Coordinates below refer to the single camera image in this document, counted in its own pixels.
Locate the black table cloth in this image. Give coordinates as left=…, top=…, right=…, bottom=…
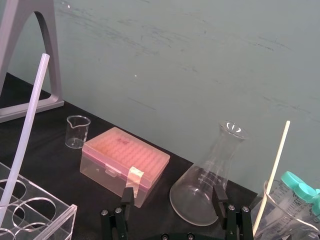
left=0, top=72, right=320, bottom=240

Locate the translucent white plastic tube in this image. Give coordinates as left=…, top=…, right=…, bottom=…
left=0, top=53, right=51, bottom=221

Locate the white stirring rod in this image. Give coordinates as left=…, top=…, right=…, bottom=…
left=252, top=120, right=291, bottom=236

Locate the clear acrylic tube rack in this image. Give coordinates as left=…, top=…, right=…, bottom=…
left=0, top=162, right=78, bottom=240

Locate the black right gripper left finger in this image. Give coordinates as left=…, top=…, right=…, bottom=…
left=100, top=187, right=135, bottom=240

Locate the strip of clear tape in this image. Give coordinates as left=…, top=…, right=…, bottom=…
left=125, top=165, right=146, bottom=199

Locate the grey plastic stand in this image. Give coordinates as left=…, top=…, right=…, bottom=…
left=0, top=0, right=64, bottom=124

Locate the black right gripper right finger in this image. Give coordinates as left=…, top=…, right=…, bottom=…
left=211, top=186, right=255, bottom=240

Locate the pink pipette tip box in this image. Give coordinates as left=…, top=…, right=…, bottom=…
left=79, top=126, right=171, bottom=208

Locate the small glass beaker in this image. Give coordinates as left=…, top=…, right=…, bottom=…
left=65, top=115, right=91, bottom=150

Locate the teal-capped sample tube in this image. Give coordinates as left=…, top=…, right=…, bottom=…
left=287, top=182, right=317, bottom=221
left=271, top=171, right=300, bottom=213
left=308, top=188, right=320, bottom=218

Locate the glass conical flask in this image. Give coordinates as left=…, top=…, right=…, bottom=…
left=169, top=120, right=250, bottom=227

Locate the large glass beaker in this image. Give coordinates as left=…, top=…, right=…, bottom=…
left=249, top=178, right=320, bottom=240

